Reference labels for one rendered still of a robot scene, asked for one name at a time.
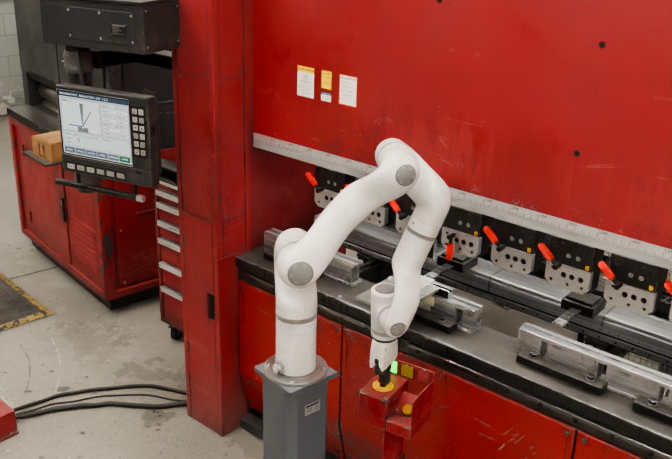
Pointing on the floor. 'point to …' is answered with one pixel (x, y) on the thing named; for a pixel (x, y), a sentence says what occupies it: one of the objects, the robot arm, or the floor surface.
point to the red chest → (169, 257)
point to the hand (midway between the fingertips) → (384, 377)
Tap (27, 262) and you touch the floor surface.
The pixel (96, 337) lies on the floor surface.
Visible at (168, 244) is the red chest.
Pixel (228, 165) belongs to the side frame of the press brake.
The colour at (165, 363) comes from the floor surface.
